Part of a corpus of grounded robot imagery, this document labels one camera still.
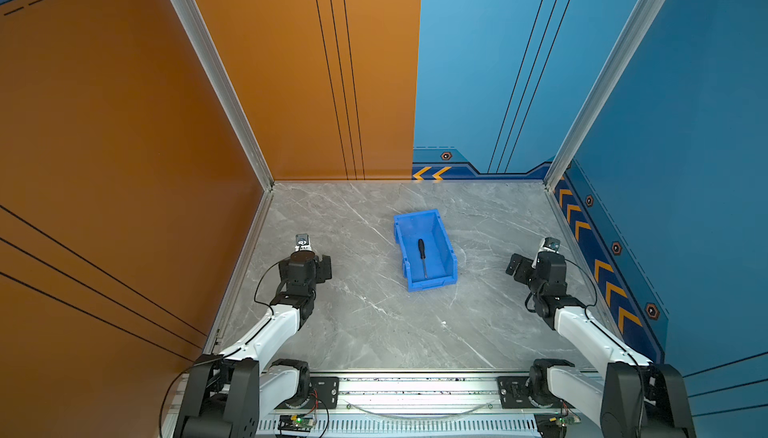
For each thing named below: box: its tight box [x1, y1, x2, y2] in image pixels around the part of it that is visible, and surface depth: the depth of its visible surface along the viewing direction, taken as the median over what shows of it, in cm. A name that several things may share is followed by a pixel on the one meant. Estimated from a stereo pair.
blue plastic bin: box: [394, 209, 459, 292], surface depth 100 cm
